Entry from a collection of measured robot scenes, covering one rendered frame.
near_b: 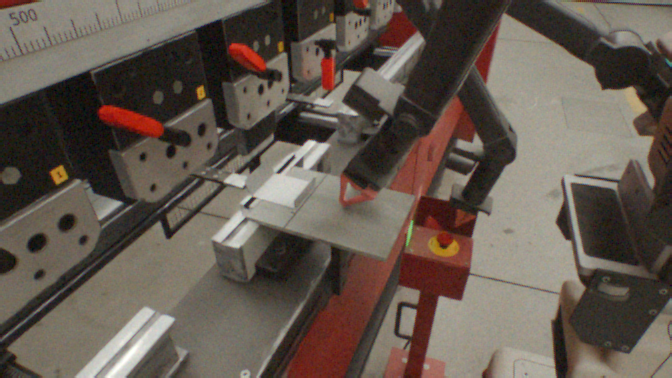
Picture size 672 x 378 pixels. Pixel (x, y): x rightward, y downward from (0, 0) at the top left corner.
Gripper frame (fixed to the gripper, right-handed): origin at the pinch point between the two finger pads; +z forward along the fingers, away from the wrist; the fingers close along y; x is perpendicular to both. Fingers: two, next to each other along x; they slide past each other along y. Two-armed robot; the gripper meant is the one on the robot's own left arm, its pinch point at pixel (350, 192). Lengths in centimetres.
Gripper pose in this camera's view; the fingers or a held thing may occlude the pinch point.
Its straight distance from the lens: 74.0
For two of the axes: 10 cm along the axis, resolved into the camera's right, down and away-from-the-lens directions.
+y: -4.0, 5.5, -7.4
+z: -4.6, 5.8, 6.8
